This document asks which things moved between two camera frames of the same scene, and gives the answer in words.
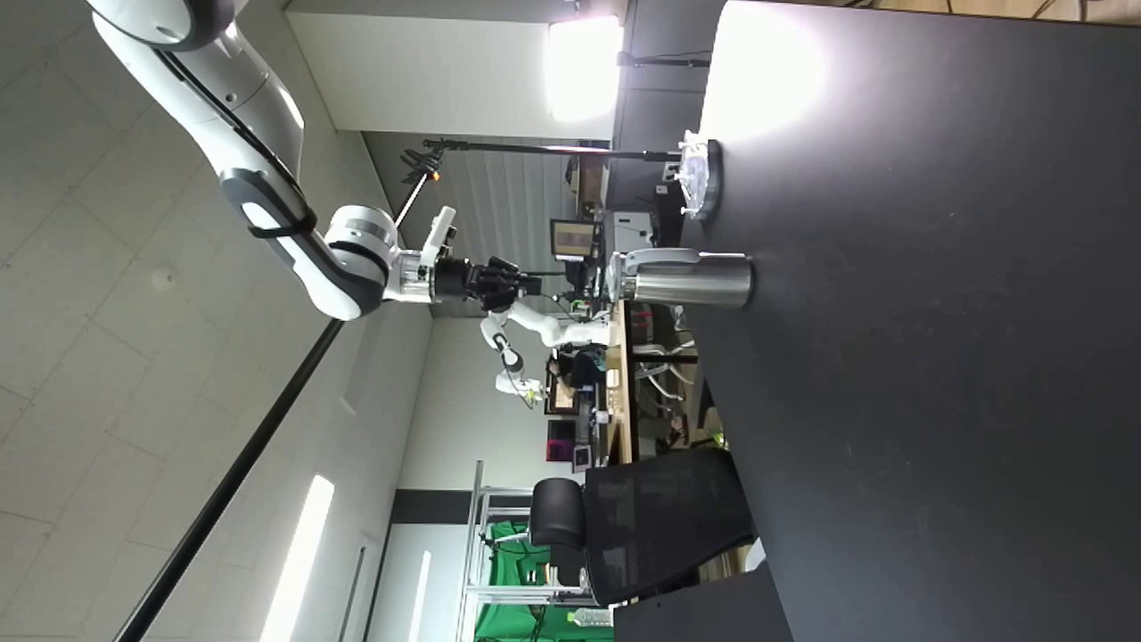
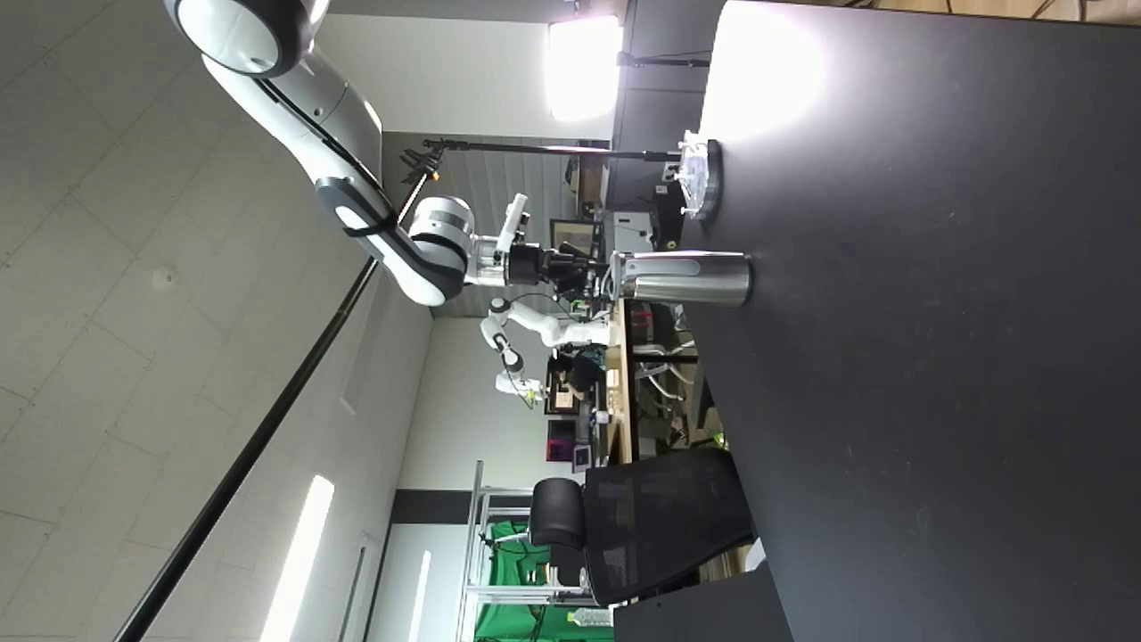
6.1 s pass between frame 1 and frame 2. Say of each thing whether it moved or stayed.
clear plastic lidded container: stayed
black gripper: moved
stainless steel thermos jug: stayed
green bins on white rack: stayed
